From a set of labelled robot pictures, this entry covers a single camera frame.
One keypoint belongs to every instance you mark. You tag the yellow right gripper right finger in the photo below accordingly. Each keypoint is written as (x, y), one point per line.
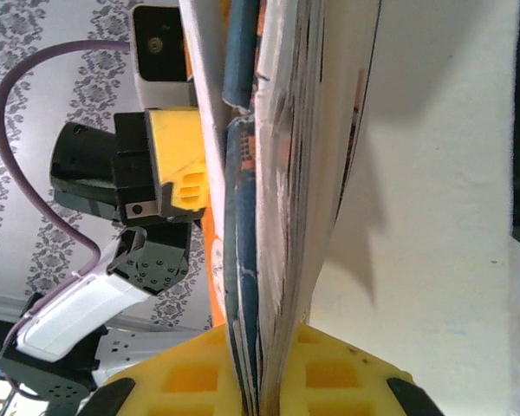
(338, 381)

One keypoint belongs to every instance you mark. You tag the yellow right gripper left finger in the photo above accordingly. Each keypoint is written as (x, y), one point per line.
(186, 381)

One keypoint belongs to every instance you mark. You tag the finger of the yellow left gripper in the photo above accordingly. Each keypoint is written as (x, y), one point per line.
(182, 151)

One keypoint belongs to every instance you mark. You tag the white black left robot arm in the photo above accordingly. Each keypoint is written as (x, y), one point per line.
(78, 312)

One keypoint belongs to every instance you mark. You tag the orange book with barcode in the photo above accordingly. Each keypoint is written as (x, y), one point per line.
(294, 173)

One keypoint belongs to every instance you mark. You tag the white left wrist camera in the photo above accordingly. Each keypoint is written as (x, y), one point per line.
(160, 93)

